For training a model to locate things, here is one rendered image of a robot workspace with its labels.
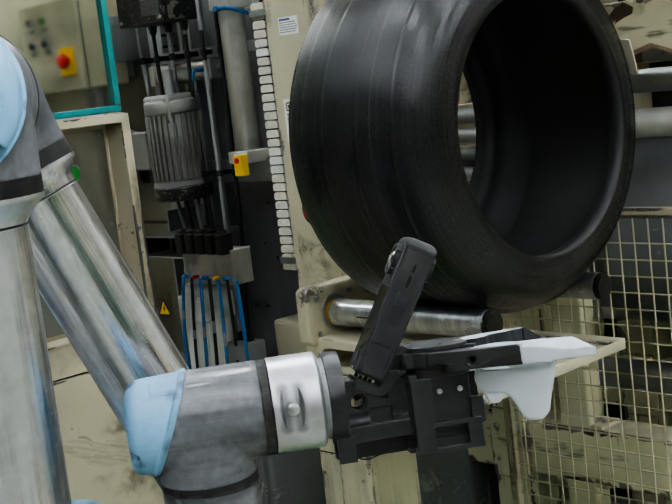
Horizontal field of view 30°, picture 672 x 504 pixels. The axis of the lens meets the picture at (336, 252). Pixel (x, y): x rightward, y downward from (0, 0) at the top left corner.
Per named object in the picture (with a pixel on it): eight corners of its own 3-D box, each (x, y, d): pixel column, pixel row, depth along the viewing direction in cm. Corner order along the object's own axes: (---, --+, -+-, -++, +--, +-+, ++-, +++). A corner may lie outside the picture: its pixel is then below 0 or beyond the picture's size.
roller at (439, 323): (324, 327, 209) (321, 300, 208) (344, 321, 212) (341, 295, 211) (486, 343, 183) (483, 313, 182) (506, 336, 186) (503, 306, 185)
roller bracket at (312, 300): (300, 346, 208) (293, 289, 207) (458, 297, 235) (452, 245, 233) (314, 348, 206) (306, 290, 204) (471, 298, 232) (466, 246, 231)
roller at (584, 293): (437, 292, 227) (434, 268, 227) (453, 287, 230) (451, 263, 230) (597, 302, 202) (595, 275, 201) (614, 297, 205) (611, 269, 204)
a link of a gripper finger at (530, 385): (605, 412, 93) (490, 418, 98) (594, 333, 93) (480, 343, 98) (592, 420, 90) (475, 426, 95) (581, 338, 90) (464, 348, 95)
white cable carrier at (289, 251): (283, 269, 227) (249, 4, 221) (303, 264, 231) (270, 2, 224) (299, 270, 224) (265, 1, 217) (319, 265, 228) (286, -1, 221)
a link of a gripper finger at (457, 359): (537, 361, 96) (434, 369, 100) (534, 338, 96) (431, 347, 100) (515, 370, 92) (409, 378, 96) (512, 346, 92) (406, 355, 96)
